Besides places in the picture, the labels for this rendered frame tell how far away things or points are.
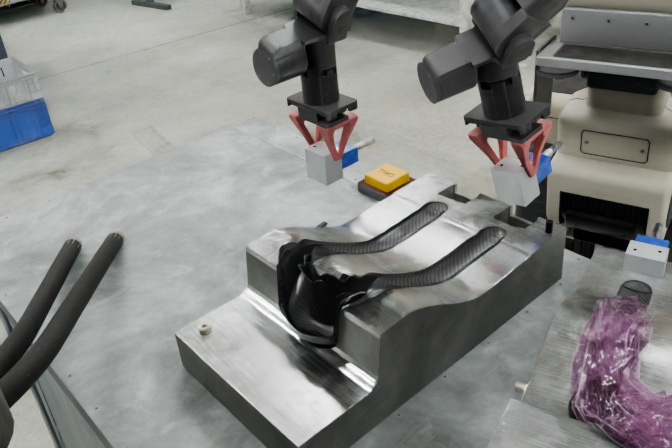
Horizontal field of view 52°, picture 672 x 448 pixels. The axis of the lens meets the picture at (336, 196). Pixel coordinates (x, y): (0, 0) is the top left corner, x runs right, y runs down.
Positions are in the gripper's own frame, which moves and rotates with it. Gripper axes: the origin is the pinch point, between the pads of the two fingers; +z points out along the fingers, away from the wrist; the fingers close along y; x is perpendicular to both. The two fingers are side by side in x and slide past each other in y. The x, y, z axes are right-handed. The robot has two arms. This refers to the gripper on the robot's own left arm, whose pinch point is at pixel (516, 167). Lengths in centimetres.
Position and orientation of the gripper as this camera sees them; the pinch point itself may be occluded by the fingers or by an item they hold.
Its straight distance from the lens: 100.7
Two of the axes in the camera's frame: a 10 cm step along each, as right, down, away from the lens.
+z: 3.0, 8.3, 4.7
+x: 7.3, -5.2, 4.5
